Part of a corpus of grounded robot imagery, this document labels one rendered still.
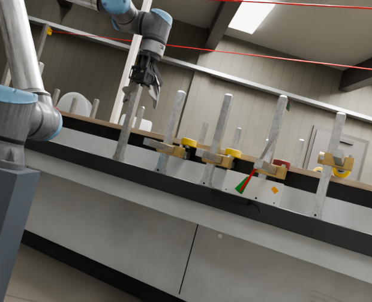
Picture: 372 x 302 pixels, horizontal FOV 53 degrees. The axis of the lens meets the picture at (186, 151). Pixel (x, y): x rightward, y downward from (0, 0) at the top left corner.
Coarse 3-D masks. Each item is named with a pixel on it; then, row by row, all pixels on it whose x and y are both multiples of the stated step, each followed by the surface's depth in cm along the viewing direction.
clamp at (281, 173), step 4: (272, 164) 161; (280, 168) 160; (284, 168) 159; (256, 172) 166; (260, 172) 163; (264, 172) 162; (276, 172) 160; (280, 172) 159; (284, 172) 159; (272, 176) 161; (276, 176) 160; (280, 176) 159; (284, 176) 161
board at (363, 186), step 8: (64, 112) 241; (88, 120) 233; (96, 120) 230; (120, 128) 222; (152, 136) 212; (160, 136) 210; (200, 144) 200; (224, 152) 194; (248, 160) 188; (296, 168) 178; (312, 176) 175; (336, 176) 170; (344, 184) 169; (352, 184) 167; (360, 184) 166; (368, 184) 165
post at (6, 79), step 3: (6, 66) 239; (6, 69) 239; (9, 69) 238; (6, 72) 238; (9, 72) 239; (3, 75) 239; (6, 75) 238; (9, 75) 239; (3, 78) 239; (6, 78) 238; (9, 78) 240; (3, 81) 238; (6, 81) 238; (9, 81) 240; (3, 84) 238; (6, 84) 239
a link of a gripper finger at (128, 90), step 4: (132, 84) 144; (136, 84) 146; (124, 88) 143; (128, 88) 145; (132, 88) 146; (136, 88) 146; (124, 92) 145; (128, 92) 146; (132, 92) 147; (124, 96) 147; (128, 96) 147; (124, 100) 147
